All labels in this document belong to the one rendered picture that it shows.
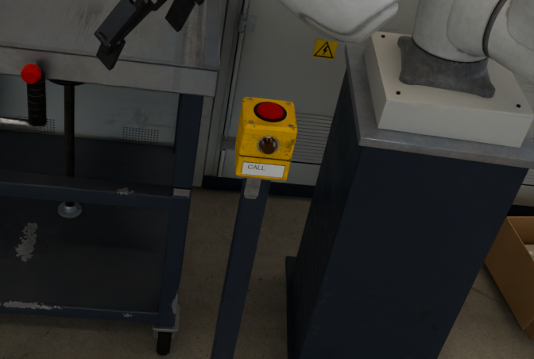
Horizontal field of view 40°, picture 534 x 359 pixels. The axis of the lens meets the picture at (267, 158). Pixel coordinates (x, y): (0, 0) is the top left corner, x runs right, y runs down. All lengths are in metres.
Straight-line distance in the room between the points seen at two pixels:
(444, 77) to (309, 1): 0.68
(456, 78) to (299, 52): 0.69
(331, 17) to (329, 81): 1.30
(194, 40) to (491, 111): 0.56
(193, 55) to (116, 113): 0.90
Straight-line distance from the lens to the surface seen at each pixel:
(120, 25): 0.98
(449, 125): 1.42
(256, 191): 1.17
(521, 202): 2.54
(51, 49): 1.30
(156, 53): 1.31
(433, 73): 1.44
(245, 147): 1.09
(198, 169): 2.29
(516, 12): 1.30
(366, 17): 0.80
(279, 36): 2.01
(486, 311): 2.23
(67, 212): 1.96
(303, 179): 2.30
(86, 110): 2.19
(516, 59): 1.33
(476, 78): 1.46
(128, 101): 2.15
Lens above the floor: 1.51
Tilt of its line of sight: 37 degrees down
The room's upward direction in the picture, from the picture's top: 12 degrees clockwise
